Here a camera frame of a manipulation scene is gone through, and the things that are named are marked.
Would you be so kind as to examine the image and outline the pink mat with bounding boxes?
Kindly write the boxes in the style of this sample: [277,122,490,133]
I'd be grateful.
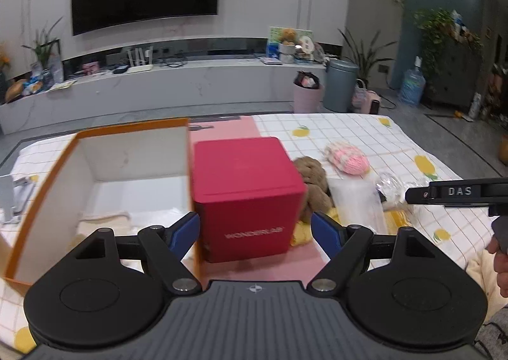
[188,115,331,282]

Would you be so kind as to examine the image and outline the crumpled clear plastic bag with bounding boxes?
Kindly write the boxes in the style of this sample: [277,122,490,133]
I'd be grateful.
[375,172,410,207]

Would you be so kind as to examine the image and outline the red square box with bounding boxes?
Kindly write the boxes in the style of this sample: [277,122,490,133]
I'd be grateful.
[192,136,307,264]

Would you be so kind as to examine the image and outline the pink trash bin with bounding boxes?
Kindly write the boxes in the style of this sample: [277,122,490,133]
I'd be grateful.
[292,84,325,114]

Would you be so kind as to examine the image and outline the grey trash bin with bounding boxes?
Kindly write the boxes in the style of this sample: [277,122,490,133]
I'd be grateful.
[323,58,360,113]

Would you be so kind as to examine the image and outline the person's cream garment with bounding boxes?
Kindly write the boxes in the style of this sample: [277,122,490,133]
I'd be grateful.
[466,250,503,319]

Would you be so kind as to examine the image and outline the teddy bear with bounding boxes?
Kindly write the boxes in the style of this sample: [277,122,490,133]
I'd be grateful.
[277,27,299,64]

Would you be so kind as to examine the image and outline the blue snack bags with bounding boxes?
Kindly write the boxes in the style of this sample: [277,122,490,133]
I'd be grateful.
[21,79,44,97]

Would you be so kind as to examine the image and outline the pink and white crochet hat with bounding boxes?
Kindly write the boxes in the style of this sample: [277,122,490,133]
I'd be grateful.
[324,143,371,176]

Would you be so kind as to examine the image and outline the white bottle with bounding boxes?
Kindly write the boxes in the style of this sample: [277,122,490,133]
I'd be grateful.
[468,92,482,119]

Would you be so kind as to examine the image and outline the brown rounded loaf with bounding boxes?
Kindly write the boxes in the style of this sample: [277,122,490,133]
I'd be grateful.
[4,78,29,103]

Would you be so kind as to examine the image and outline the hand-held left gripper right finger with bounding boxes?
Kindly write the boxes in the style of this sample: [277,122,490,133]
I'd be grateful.
[305,211,436,294]

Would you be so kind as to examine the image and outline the orange cardboard box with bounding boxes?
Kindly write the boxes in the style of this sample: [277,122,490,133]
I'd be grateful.
[0,118,202,288]

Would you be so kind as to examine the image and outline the white crinkled cloth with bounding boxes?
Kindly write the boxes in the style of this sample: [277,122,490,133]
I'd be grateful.
[329,176,386,232]

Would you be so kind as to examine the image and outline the blue water jug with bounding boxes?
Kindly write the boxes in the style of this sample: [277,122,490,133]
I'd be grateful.
[398,57,426,107]

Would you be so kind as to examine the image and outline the dark cabinet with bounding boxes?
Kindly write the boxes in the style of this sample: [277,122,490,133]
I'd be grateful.
[426,38,493,109]

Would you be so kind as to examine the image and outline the metal phone stand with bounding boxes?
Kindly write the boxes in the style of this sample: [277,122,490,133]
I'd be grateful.
[0,175,39,224]

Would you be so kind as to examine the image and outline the trailing cabinet plant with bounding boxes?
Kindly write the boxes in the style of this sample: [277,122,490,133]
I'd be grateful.
[412,8,458,79]

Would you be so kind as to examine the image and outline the yellow soft item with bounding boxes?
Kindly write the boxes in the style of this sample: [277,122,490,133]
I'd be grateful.
[288,207,343,248]

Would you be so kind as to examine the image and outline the white TV cabinet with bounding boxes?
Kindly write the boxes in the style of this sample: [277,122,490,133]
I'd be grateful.
[0,56,331,137]

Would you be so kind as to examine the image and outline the round white fan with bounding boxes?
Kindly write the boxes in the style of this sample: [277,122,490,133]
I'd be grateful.
[297,35,317,57]

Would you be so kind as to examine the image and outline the white plastic bag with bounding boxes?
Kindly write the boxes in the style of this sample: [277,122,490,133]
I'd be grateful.
[49,54,64,83]

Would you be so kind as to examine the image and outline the pink heater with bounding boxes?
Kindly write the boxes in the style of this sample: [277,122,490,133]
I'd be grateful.
[363,90,382,115]

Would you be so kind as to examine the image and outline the woven basket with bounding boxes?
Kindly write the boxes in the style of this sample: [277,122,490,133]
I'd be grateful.
[352,79,368,111]

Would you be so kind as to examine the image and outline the cream fleece cloth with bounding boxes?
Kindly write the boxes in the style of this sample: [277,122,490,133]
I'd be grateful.
[75,211,134,236]

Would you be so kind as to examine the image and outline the white router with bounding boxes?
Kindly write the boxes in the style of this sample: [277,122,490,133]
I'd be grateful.
[126,46,154,74]

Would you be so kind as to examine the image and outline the black trash bag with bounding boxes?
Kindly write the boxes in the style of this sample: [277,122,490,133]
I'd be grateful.
[293,70,322,90]

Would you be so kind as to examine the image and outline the green leafy plant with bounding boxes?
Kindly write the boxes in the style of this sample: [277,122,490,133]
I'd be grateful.
[21,16,64,85]

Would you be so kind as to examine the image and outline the green picture board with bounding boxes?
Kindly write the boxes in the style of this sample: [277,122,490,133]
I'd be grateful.
[266,26,314,61]

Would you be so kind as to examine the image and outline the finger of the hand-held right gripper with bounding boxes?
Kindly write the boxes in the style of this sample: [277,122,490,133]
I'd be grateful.
[405,185,432,204]

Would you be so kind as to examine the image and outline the person's grey patterned pants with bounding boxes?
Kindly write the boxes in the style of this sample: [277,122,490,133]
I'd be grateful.
[472,295,508,360]

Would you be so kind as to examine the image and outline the brown plush toy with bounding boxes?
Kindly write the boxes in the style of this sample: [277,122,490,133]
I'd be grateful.
[292,156,333,224]

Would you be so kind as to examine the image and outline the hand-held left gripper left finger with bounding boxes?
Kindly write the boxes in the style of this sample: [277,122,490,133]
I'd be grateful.
[73,211,202,298]

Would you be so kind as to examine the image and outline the long-leaf floor plant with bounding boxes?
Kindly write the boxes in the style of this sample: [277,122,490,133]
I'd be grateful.
[337,28,398,87]

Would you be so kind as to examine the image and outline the person's right hand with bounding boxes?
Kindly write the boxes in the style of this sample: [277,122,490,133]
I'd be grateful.
[488,239,508,300]

